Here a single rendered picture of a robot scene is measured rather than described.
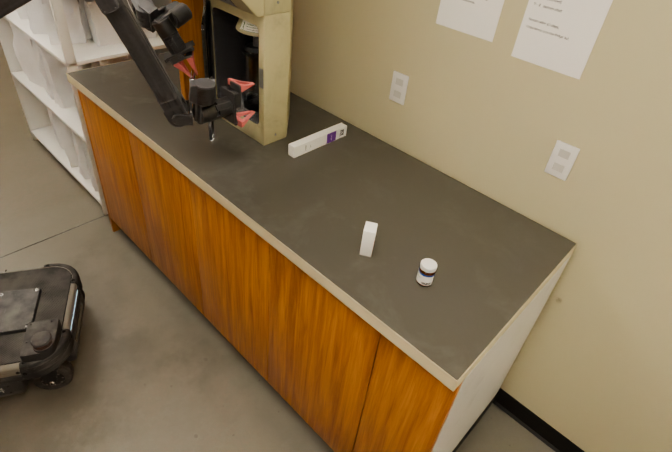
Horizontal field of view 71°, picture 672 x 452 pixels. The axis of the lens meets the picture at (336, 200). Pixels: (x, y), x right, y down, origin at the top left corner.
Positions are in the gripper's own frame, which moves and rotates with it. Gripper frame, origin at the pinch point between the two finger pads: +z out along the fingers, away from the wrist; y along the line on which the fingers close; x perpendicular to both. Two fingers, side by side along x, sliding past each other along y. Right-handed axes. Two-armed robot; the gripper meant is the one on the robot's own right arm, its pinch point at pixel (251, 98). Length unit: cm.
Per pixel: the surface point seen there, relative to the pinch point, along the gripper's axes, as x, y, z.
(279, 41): 8.7, 12.1, 18.5
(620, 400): -130, -75, 55
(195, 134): 30.4, -26.1, -2.9
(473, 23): -40, 26, 55
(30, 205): 159, -121, -39
